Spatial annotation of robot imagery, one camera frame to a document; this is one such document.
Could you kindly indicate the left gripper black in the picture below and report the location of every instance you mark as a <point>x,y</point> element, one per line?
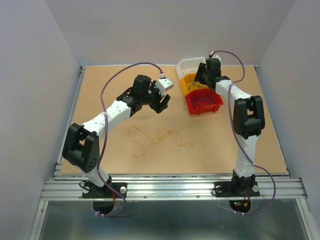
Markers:
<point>163,103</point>

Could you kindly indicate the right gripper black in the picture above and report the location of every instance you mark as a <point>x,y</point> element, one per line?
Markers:
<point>201,69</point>

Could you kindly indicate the yellow plastic bin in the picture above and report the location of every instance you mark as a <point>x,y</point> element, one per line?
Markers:
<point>188,84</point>

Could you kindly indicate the white plastic bin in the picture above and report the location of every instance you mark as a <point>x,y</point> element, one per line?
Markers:
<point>188,66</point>

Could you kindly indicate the red plastic bin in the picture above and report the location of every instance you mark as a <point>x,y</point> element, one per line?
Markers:
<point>203,100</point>

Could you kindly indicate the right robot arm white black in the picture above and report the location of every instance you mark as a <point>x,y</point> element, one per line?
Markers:
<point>247,121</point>

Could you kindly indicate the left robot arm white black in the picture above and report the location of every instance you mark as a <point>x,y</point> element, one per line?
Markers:
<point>82,143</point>

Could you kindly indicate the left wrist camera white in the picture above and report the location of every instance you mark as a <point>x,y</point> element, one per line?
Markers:
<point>164,85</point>

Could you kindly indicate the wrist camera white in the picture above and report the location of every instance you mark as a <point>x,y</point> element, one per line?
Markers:
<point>164,85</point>
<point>214,55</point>

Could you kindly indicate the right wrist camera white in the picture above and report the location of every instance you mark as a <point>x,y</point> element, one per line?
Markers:
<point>214,55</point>

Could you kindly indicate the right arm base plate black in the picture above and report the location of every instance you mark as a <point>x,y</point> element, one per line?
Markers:
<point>226,189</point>

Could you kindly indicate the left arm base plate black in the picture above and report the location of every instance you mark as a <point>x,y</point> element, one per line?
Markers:
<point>117,190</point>

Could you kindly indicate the aluminium frame rail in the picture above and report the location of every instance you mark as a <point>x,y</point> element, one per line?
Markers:
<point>172,187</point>

